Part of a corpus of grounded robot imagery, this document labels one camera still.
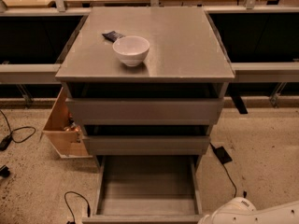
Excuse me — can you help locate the grey bottom drawer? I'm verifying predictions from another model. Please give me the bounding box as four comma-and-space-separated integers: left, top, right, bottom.
82, 156, 204, 224

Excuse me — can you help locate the grey drawer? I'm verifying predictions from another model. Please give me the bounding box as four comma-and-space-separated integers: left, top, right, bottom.
82, 156, 204, 224
66, 98, 223, 125
83, 136, 210, 155

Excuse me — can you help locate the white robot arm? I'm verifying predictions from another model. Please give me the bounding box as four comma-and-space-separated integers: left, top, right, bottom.
197, 197, 299, 224

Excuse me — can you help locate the grey top drawer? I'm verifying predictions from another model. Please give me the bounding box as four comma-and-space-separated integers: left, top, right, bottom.
66, 98, 223, 125

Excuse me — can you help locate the grey drawer cabinet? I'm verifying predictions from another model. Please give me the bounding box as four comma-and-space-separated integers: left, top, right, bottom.
56, 7, 235, 164

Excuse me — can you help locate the grey middle drawer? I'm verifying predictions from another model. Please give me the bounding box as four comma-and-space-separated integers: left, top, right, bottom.
83, 136, 210, 155

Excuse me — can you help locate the white ceramic bowl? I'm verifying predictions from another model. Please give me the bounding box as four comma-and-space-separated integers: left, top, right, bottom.
112, 35, 150, 66

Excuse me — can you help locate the dark blue snack packet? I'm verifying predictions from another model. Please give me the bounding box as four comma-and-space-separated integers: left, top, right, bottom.
103, 31, 124, 42

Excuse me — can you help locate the black power adapter right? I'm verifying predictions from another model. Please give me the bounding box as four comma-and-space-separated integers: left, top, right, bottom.
213, 147, 232, 164

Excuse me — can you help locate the wooden box on floor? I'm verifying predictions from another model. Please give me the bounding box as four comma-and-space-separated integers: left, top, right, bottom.
43, 89, 88, 158

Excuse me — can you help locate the black adapter left floor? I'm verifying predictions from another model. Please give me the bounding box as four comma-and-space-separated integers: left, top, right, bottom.
0, 134, 12, 151

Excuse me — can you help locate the black object left edge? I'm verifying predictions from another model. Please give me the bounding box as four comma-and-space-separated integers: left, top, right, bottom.
0, 165, 10, 178

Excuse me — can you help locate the grey metal rail frame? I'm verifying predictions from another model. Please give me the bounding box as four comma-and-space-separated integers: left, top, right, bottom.
0, 7, 299, 113

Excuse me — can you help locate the black cable front floor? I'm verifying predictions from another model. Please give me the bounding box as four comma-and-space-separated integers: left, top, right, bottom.
64, 190, 92, 224

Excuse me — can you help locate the black cable floor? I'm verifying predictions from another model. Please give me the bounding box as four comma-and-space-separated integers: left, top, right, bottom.
64, 190, 92, 224
0, 109, 37, 144
221, 163, 249, 200

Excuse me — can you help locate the black cable right floor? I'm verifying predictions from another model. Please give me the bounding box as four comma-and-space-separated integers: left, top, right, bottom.
221, 163, 249, 200

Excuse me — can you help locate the black cable left floor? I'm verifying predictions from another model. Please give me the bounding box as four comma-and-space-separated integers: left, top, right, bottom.
0, 109, 37, 144

